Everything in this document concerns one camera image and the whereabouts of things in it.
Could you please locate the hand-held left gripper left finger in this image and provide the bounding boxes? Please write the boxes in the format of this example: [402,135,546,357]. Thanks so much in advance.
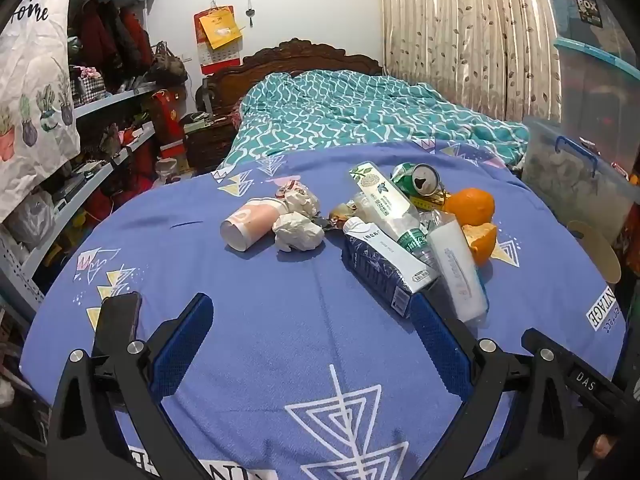
[46,292,216,480]

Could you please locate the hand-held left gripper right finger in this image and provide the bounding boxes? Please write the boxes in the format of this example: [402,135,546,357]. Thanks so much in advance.
[410,291,576,480]

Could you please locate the white squeeze tube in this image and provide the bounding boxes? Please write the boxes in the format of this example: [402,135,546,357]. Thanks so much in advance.
[426,220,490,324]

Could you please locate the blue milk carton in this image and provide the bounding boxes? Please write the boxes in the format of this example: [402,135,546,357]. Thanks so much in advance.
[341,216,442,319]

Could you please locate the clear plastic bottle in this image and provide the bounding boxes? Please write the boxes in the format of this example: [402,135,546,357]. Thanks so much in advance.
[397,210,443,273]

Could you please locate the large orange peel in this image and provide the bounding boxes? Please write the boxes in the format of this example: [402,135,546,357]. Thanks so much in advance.
[461,222,499,267]

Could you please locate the beige waste bin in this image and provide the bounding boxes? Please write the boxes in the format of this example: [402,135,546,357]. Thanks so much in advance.
[567,220,622,283]

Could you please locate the orange peel with stem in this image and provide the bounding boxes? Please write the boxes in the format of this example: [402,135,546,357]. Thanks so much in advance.
[444,187,496,227]

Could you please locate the pink paper cup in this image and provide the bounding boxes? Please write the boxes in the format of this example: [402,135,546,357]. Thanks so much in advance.
[220,197,288,252]

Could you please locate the yellow cardboard box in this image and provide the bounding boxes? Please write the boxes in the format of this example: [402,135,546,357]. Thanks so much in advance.
[415,191,448,212]

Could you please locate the white paper ball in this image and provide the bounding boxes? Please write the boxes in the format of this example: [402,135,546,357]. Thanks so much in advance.
[272,211,326,253]

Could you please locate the green and white carton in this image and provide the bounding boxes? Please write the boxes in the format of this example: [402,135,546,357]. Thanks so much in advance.
[349,161,423,241]

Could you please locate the shiny gold snack wrapper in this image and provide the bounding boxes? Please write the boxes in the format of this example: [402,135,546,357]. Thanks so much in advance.
[320,200,363,231]

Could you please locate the crushed green can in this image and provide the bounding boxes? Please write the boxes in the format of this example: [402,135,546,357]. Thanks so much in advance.
[390,162,444,198]

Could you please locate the printed paper wrapper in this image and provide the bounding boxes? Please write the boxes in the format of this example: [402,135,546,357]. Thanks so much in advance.
[274,183,321,218]

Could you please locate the person's right hand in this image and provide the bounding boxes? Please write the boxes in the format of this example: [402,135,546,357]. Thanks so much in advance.
[592,432,621,462]

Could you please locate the blue patterned bedsheet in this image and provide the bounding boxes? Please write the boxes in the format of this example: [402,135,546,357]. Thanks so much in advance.
[20,137,628,480]

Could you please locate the grey metal shelf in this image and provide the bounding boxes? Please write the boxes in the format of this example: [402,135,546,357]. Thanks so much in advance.
[0,0,161,311]

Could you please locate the white plastic bag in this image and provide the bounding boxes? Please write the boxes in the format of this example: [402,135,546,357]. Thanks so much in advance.
[5,191,57,247]

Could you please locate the dark wooden nightstand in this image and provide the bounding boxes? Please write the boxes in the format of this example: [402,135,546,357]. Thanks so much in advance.
[180,112,242,172]

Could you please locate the teal patterned quilt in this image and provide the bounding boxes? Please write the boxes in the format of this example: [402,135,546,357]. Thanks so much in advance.
[217,70,531,176]

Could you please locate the brown handbag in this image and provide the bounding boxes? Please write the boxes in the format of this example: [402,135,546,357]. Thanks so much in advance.
[147,40,189,86]

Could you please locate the white cactus-print cloth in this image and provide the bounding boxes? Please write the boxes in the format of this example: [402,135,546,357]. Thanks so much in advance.
[0,0,82,221]

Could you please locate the beige leaf-print curtain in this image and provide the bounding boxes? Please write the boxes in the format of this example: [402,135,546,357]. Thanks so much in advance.
[377,0,563,123]

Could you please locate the dark red jackets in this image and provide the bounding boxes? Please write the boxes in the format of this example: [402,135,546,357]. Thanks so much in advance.
[67,0,153,91]

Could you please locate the carved wooden headboard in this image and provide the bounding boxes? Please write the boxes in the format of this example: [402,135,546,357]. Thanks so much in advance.
[202,37,383,116]

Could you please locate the yellow envelope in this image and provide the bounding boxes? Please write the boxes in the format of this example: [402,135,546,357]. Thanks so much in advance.
[199,10,244,51]

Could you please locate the teal-lid box with black label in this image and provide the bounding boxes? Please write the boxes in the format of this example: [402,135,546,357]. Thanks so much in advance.
[537,0,632,61]

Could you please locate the clear box with blue handle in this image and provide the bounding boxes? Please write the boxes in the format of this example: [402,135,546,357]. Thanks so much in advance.
[520,117,632,231]

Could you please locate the red wall calendar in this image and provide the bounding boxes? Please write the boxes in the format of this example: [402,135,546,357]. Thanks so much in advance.
[194,5,244,76]

